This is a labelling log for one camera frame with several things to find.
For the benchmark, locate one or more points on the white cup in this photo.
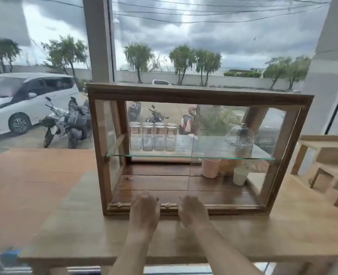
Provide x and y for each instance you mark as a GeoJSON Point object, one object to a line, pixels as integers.
{"type": "Point", "coordinates": [240, 176]}

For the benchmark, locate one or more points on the pink cup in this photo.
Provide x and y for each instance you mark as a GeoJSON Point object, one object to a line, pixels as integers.
{"type": "Point", "coordinates": [210, 168]}

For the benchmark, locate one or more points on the red scooter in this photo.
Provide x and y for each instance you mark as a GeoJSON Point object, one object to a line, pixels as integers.
{"type": "Point", "coordinates": [187, 123]}

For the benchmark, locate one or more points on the person's right forearm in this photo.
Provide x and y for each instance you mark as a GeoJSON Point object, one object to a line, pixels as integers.
{"type": "Point", "coordinates": [223, 252]}

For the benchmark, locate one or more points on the black motorcycle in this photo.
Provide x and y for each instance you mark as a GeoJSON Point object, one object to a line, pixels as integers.
{"type": "Point", "coordinates": [134, 110]}
{"type": "Point", "coordinates": [156, 116]}

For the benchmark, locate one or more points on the person's right hand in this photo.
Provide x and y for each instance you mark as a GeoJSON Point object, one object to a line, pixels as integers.
{"type": "Point", "coordinates": [194, 214]}

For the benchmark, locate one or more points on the person's left hand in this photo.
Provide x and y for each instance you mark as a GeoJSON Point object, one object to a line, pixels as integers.
{"type": "Point", "coordinates": [144, 216]}

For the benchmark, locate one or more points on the wooden glass display cabinet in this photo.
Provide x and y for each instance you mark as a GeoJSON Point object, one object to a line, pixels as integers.
{"type": "Point", "coordinates": [186, 93]}

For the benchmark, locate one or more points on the green potted plant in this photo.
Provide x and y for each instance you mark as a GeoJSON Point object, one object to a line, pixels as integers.
{"type": "Point", "coordinates": [219, 120]}

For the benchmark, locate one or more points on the person's left fingers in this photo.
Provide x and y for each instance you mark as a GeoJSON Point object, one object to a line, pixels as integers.
{"type": "Point", "coordinates": [146, 201]}

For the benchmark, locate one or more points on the person's left forearm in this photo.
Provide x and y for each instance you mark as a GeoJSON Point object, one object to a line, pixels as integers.
{"type": "Point", "coordinates": [131, 254]}

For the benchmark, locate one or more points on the light wooden shelf rack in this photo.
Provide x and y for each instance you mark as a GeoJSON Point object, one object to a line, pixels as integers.
{"type": "Point", "coordinates": [329, 157]}

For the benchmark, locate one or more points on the person's right fingers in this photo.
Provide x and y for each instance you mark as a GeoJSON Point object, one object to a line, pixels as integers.
{"type": "Point", "coordinates": [190, 201]}

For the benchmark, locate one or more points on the white scooter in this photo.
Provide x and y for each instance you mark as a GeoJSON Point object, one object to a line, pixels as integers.
{"type": "Point", "coordinates": [53, 125]}

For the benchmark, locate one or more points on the glass shelf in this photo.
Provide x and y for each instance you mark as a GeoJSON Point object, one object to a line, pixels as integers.
{"type": "Point", "coordinates": [163, 155]}

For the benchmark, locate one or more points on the clear drinking glass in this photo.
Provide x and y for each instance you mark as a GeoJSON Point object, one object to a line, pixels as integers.
{"type": "Point", "coordinates": [171, 138]}
{"type": "Point", "coordinates": [147, 138]}
{"type": "Point", "coordinates": [135, 137]}
{"type": "Point", "coordinates": [159, 138]}

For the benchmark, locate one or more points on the row of green trees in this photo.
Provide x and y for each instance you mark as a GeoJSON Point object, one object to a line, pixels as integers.
{"type": "Point", "coordinates": [183, 58]}

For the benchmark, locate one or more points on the glass dome cover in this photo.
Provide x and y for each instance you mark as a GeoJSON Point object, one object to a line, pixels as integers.
{"type": "Point", "coordinates": [240, 138]}

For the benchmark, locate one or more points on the dark grey scooter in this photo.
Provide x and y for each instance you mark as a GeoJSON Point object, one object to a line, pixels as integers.
{"type": "Point", "coordinates": [77, 123]}

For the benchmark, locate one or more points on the grey window frame post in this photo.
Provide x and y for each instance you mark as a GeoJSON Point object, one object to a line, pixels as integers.
{"type": "Point", "coordinates": [98, 40]}

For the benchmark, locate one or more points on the white car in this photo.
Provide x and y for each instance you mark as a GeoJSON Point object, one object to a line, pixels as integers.
{"type": "Point", "coordinates": [20, 94]}

